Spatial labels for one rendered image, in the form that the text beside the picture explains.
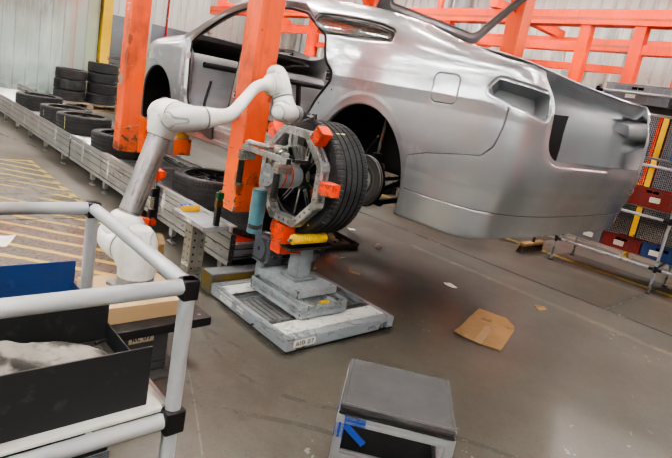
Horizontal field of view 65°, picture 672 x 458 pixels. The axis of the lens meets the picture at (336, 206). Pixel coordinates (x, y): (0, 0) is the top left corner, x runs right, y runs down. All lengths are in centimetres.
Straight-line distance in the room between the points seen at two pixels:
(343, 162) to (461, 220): 68
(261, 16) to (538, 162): 173
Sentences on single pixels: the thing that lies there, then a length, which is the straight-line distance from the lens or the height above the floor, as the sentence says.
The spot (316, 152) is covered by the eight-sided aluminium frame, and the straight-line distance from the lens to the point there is 278.
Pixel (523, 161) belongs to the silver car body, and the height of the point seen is 119.
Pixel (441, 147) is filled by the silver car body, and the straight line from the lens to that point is 280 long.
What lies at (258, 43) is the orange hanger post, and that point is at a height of 154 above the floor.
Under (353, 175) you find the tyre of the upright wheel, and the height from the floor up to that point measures 93.
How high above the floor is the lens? 133
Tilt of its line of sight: 12 degrees down
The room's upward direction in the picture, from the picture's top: 10 degrees clockwise
